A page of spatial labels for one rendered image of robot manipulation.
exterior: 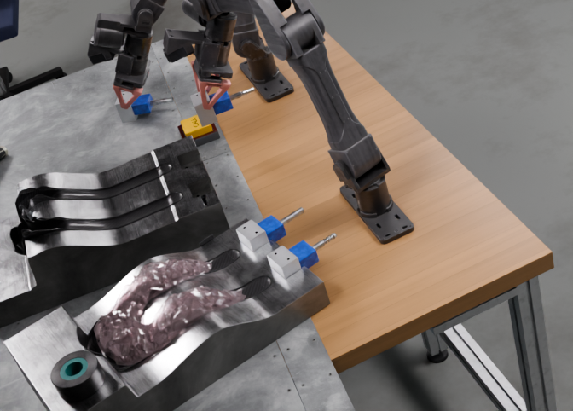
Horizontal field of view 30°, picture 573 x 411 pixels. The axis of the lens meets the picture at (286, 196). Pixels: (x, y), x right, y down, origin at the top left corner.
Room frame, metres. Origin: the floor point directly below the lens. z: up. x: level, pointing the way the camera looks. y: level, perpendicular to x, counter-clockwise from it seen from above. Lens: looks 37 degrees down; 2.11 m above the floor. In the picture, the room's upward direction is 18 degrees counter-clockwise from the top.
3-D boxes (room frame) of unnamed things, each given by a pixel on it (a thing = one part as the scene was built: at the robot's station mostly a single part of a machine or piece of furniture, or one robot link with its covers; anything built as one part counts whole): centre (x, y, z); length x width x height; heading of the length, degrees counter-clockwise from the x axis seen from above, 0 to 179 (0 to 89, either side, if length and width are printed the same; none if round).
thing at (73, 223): (1.74, 0.37, 0.92); 0.35 x 0.16 x 0.09; 96
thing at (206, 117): (1.93, 0.06, 0.93); 0.13 x 0.05 x 0.05; 94
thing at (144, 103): (2.19, 0.25, 0.83); 0.13 x 0.05 x 0.05; 73
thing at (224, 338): (1.40, 0.26, 0.86); 0.50 x 0.26 x 0.11; 113
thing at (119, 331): (1.41, 0.26, 0.90); 0.26 x 0.18 x 0.08; 113
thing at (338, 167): (1.60, -0.15, 0.90); 0.09 x 0.06 x 0.06; 117
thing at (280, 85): (2.18, -0.04, 0.84); 0.20 x 0.07 x 0.08; 11
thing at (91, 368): (1.27, 0.41, 0.93); 0.08 x 0.08 x 0.04
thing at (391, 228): (1.59, -0.16, 0.84); 0.20 x 0.07 x 0.08; 11
